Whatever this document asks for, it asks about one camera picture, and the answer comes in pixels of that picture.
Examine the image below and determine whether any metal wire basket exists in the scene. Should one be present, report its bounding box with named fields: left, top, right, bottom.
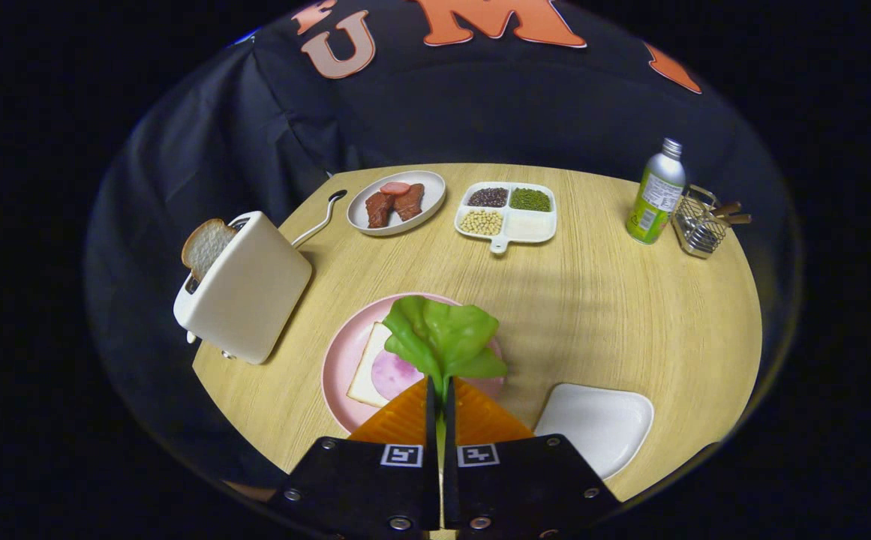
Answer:
left=671, top=184, right=732, bottom=260

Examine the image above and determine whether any green lettuce leaf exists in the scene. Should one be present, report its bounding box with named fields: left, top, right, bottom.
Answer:
left=383, top=295, right=509, bottom=398

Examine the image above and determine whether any brown crust bread slice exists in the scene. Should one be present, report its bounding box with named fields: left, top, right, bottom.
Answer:
left=182, top=218, right=237, bottom=282

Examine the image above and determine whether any black backdrop cloth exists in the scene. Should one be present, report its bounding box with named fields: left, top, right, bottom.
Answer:
left=86, top=0, right=803, bottom=496

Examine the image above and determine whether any pink ham slice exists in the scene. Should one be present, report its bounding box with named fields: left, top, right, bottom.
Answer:
left=371, top=349, right=425, bottom=402

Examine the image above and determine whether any white rounded square plate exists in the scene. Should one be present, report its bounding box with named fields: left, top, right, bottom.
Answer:
left=534, top=383, right=655, bottom=481

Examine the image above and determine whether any white sandwich bread slice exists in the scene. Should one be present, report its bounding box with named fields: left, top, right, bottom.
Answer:
left=347, top=322, right=406, bottom=408

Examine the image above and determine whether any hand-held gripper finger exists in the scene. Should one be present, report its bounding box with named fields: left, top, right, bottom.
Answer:
left=443, top=376, right=623, bottom=540
left=266, top=376, right=440, bottom=540

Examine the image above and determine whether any brown meat piece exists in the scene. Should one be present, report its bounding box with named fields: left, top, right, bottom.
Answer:
left=394, top=184, right=425, bottom=221
left=365, top=191, right=396, bottom=229

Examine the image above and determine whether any round white plate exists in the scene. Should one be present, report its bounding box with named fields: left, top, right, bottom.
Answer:
left=347, top=170, right=447, bottom=238

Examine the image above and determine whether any silver green drink bottle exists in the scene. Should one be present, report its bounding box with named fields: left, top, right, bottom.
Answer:
left=626, top=138, right=686, bottom=245

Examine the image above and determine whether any pink round plate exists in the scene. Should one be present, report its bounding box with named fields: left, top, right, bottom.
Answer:
left=321, top=292, right=507, bottom=436

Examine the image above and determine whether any white divided dish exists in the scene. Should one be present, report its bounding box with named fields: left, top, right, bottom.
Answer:
left=455, top=181, right=558, bottom=254

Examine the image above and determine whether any white toaster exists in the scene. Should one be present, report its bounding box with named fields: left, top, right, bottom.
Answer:
left=173, top=211, right=313, bottom=365

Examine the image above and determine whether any pile of green beans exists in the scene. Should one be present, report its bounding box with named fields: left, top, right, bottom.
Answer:
left=510, top=187, right=551, bottom=212

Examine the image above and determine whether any white toaster cable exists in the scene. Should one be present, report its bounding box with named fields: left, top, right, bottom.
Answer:
left=291, top=190, right=348, bottom=248

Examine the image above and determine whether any pile of yellow soybeans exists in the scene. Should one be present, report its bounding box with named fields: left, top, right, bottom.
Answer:
left=460, top=209, right=503, bottom=236

